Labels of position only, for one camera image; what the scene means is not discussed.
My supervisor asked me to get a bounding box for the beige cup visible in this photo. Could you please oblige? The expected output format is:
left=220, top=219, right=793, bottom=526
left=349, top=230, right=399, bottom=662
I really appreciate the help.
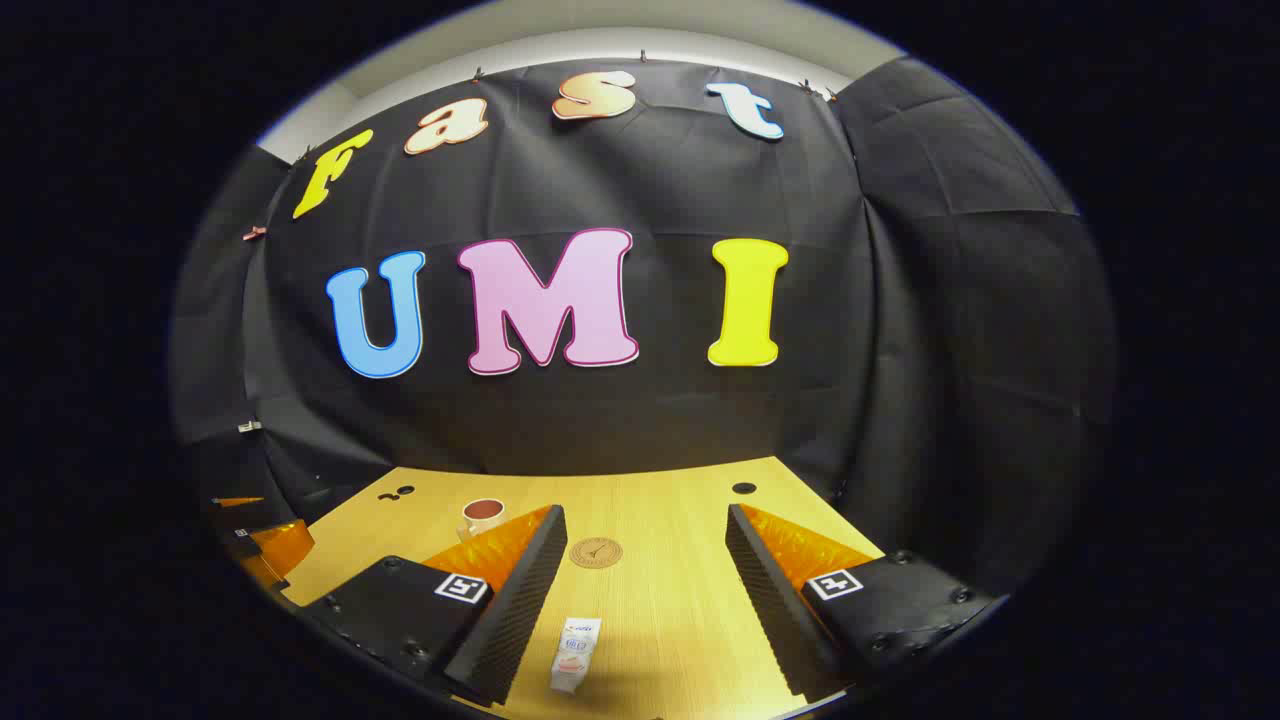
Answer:
left=458, top=497, right=507, bottom=541

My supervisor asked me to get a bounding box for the wooden desktop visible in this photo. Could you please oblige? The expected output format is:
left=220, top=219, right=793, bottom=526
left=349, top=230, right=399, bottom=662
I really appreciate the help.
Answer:
left=280, top=457, right=886, bottom=720

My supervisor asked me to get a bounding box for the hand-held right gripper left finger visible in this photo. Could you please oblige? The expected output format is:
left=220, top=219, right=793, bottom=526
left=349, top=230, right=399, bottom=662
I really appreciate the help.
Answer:
left=300, top=503, right=569, bottom=707

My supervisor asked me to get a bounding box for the white toothpaste tube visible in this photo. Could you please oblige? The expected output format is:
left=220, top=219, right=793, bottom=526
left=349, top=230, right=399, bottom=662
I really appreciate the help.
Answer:
left=550, top=617, right=603, bottom=694

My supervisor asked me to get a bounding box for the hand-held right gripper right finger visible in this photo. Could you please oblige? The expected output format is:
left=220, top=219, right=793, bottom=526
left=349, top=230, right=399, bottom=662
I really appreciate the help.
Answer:
left=725, top=503, right=1001, bottom=701

